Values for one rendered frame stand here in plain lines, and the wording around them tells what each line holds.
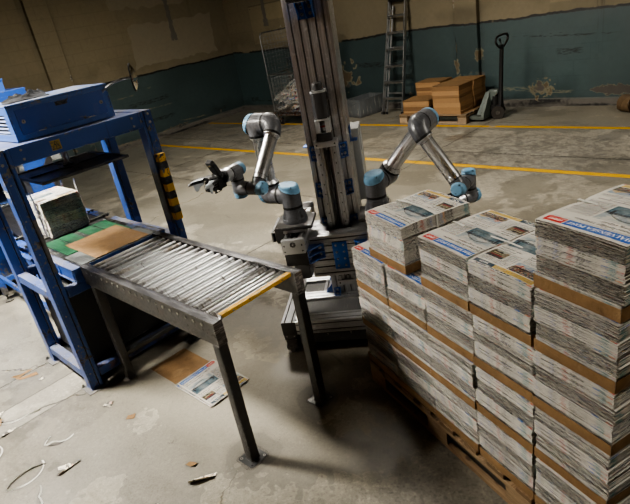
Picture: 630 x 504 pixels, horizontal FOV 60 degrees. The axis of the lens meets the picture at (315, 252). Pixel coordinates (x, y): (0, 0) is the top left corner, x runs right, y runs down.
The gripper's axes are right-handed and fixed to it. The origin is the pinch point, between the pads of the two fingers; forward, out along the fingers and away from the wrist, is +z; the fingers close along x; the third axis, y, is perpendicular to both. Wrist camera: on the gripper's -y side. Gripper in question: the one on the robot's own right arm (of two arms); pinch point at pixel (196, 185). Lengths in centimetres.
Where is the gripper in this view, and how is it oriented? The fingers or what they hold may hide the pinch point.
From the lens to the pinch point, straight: 280.8
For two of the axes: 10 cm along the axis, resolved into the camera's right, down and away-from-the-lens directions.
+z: -5.3, 4.4, -7.3
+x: -8.5, -1.9, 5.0
